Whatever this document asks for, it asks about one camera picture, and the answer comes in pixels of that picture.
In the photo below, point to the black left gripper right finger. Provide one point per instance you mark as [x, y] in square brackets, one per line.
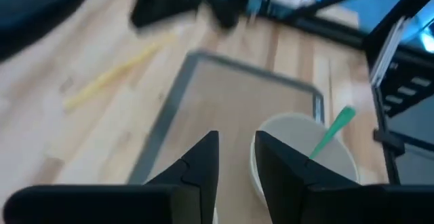
[288, 183]

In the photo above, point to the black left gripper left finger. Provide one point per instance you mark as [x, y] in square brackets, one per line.
[200, 169]

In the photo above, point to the green plastic utensil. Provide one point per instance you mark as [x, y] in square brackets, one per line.
[334, 127]

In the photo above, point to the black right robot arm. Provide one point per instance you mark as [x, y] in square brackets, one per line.
[169, 0]

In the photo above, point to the yellow plastic utensil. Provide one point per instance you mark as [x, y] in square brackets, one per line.
[108, 76]

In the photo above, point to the white paper cup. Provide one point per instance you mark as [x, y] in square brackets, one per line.
[295, 129]

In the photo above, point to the black table frame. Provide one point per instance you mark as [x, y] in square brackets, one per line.
[407, 91]

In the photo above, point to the white frame strip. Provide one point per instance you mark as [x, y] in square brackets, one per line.
[386, 54]

